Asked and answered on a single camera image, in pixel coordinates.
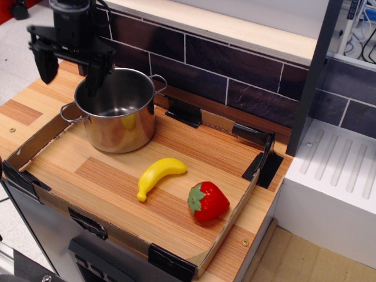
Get cables in background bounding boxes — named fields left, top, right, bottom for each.
left=342, top=0, right=376, bottom=64

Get red toy strawberry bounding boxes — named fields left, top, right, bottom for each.
left=187, top=182, right=230, bottom=221

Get white toy sink drainboard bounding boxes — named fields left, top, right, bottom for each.
left=274, top=120, right=375, bottom=267

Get brass screw right front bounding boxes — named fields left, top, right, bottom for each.
left=241, top=240, right=249, bottom=247

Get dark grey vertical post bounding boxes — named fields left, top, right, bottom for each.
left=286, top=0, right=343, bottom=156

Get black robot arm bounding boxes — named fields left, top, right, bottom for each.
left=27, top=1, right=116, bottom=96

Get shiny metal pot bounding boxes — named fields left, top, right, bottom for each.
left=60, top=68, right=166, bottom=153

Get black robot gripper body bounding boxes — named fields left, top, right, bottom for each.
left=27, top=1, right=115, bottom=75

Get cardboard fence with black tape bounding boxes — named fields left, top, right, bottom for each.
left=2, top=76, right=284, bottom=280

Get yellow toy banana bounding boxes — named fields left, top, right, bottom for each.
left=136, top=157, right=187, bottom=202

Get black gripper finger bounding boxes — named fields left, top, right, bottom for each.
left=32, top=47, right=59, bottom=84
left=85, top=63, right=113, bottom=96

